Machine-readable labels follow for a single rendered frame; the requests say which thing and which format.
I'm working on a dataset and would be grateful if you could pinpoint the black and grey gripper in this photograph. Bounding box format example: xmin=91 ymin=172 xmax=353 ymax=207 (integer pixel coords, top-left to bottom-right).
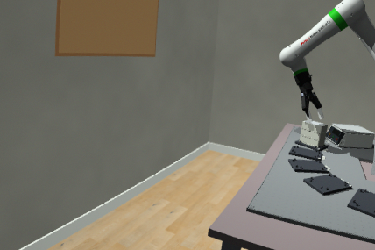
xmin=299 ymin=81 xmax=324 ymax=122

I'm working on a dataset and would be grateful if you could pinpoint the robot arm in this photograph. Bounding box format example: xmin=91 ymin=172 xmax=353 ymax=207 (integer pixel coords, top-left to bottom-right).
xmin=279 ymin=0 xmax=375 ymax=85

